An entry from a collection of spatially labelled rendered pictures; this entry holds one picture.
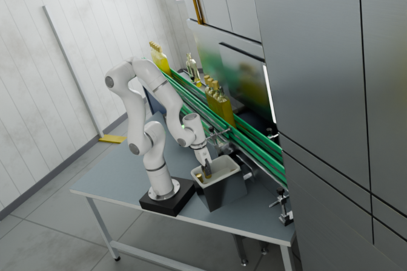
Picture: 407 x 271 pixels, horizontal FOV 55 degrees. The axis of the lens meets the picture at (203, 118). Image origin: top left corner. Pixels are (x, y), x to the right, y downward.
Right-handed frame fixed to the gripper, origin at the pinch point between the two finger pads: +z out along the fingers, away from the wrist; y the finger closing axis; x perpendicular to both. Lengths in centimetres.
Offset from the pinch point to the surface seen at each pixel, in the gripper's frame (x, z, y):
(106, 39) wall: -19, -4, 340
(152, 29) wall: -92, 15, 390
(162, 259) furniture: 35, 82, 43
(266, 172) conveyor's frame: -20.1, -2.1, -25.7
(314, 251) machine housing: -3, -13, -83
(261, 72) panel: -38, -41, -5
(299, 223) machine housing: -3, -21, -77
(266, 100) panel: -38.4, -25.6, -4.8
